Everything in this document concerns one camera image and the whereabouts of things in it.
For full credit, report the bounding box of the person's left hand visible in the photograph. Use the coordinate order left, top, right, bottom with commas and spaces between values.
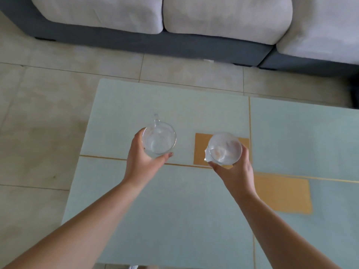
122, 128, 175, 189

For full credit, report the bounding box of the person's right hand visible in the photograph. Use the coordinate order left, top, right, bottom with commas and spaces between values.
208, 145, 259, 205

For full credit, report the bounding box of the clear glass pitcher with spout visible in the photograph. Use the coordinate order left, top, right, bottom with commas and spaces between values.
204, 132, 243, 166

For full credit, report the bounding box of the clear glass mug with handle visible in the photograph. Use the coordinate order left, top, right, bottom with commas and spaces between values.
142, 114, 177, 158

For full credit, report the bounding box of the person's right forearm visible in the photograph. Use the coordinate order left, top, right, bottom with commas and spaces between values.
238, 194, 343, 269

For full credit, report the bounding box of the person's left forearm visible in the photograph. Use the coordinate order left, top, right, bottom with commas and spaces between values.
0, 178, 147, 269

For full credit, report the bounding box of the grey sofa with dark base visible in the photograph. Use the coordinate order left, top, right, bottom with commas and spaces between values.
0, 0, 359, 77

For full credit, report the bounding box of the light grey seat cushion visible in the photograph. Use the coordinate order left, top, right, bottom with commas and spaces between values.
30, 0, 164, 35
276, 0, 359, 65
163, 0, 293, 46

